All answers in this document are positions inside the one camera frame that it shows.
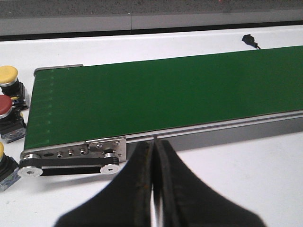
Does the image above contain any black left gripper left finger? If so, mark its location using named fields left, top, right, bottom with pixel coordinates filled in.
left=55, top=142, right=153, bottom=227

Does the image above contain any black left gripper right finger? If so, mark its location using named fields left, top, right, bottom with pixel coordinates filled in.
left=153, top=140, right=265, bottom=227

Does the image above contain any red mushroom push button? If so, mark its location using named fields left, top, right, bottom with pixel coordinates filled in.
left=0, top=95, right=27, bottom=143

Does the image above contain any yellow mushroom push button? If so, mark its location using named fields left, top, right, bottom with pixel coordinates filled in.
left=0, top=65, right=30, bottom=110

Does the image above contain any black drive timing belt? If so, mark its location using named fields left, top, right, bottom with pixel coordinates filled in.
left=18, top=152, right=120, bottom=177

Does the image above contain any green conveyor belt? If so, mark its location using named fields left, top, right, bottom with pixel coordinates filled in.
left=24, top=46, right=303, bottom=149

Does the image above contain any yellow push button at corner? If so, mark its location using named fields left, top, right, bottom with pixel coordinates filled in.
left=0, top=142, right=20, bottom=192

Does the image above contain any grey stone counter slab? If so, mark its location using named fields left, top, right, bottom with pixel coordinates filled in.
left=0, top=0, right=303, bottom=18

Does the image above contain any aluminium conveyor side rail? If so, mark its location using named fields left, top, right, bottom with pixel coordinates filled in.
left=126, top=110, right=303, bottom=155

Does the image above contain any black sensor with cable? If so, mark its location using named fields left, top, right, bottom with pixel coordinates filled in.
left=242, top=34, right=261, bottom=50

